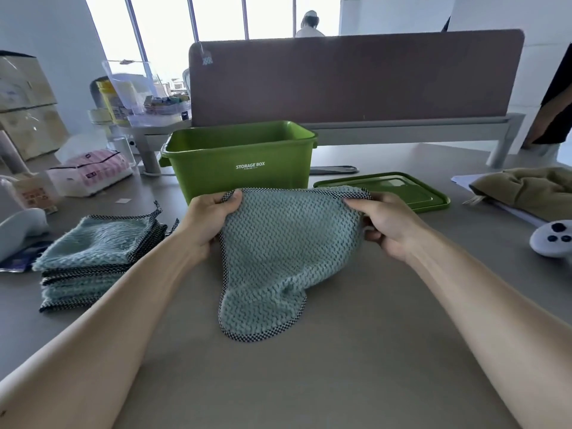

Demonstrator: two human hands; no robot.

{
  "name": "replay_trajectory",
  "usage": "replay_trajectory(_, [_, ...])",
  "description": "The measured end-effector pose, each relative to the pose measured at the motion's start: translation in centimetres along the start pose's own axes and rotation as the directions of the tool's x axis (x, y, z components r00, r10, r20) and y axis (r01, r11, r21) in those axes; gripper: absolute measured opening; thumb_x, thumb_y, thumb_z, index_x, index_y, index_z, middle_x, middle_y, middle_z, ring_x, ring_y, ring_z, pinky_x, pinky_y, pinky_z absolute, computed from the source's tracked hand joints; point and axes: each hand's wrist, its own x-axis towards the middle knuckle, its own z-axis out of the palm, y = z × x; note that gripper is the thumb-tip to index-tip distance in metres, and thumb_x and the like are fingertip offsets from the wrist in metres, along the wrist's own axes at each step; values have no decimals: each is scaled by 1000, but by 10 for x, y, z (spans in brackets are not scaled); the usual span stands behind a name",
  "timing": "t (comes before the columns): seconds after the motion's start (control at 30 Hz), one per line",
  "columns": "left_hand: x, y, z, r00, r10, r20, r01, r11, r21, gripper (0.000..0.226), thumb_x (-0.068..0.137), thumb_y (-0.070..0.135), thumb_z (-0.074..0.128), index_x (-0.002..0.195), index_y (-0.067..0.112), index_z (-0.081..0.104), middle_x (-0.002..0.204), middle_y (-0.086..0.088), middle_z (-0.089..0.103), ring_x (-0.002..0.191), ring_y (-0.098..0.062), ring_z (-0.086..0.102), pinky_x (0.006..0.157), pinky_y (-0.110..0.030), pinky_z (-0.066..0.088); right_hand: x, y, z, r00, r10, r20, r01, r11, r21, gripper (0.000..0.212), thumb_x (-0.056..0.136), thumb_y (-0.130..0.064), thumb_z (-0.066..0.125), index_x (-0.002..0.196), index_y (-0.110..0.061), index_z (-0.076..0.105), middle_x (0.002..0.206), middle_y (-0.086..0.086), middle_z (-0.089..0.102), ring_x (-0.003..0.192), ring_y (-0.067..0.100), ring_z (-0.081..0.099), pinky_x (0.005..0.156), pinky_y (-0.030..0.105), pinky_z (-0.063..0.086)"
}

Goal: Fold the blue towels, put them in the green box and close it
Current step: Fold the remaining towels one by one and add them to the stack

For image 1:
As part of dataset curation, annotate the person's left hand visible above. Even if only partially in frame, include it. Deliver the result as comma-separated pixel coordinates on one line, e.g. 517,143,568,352
176,189,244,260

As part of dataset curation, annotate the person's right hand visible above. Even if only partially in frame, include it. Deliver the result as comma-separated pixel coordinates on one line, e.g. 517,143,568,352
343,190,423,264

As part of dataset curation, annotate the green plastic storage box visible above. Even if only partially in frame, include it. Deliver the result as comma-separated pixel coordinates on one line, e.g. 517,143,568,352
158,120,319,205

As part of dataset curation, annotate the person's right forearm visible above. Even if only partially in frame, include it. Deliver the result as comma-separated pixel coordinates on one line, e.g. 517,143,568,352
402,225,572,429

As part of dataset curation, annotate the person's left forearm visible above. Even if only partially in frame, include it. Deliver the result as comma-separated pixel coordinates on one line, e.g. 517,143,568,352
0,232,211,429

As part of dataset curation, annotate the clear plastic organizer box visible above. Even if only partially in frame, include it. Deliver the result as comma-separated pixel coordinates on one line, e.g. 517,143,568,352
101,60,193,129

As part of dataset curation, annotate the green flat plastic lid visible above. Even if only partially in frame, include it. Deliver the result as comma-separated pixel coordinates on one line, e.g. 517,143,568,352
312,172,451,215

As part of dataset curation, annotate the black phone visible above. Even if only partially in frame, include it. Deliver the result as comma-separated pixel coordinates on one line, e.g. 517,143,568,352
310,164,360,175

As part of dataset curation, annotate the grey desk riser shelf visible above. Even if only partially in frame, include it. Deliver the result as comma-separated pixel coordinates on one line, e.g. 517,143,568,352
125,113,527,175

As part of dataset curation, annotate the pink tissue pack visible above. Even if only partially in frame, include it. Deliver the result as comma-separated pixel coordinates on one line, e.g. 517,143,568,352
46,149,135,197

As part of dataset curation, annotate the olive cloth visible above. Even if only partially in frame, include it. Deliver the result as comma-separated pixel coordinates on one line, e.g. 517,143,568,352
469,167,572,224

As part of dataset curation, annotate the brown desk divider panel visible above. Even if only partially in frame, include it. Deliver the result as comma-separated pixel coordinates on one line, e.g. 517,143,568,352
187,29,526,129

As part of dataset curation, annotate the glass jar white lid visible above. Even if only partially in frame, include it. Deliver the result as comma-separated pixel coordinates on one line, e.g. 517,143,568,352
87,109,128,153

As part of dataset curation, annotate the yellow wipes canister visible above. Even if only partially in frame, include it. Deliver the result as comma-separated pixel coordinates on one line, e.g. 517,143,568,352
96,80,130,126

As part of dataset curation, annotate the white controller with label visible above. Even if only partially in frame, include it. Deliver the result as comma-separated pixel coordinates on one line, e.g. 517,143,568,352
529,220,572,260

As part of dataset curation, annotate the orange drink carton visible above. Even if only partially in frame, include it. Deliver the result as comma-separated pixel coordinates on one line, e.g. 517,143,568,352
0,173,61,216

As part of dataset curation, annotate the grey office chair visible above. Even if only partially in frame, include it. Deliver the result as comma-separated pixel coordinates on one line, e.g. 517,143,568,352
91,75,113,112

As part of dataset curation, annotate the white handheld controller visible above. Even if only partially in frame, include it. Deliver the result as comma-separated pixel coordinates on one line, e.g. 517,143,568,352
0,207,49,263

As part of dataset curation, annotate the blue foil wrapper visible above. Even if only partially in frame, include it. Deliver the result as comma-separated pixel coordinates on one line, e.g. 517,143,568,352
0,241,52,273

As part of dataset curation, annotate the large glass window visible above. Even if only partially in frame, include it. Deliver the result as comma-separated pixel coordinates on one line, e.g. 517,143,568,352
85,0,343,85

